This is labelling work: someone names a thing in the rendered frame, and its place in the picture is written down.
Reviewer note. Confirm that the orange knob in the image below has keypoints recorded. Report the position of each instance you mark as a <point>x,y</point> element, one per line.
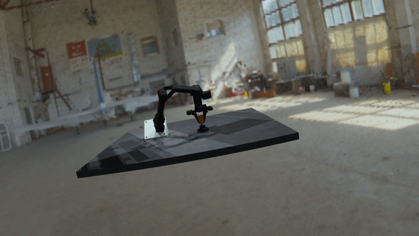
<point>201,119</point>

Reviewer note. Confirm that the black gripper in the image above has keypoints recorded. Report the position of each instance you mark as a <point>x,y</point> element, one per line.
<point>190,112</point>

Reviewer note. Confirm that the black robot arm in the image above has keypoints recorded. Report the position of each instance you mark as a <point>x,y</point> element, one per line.
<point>194,91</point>

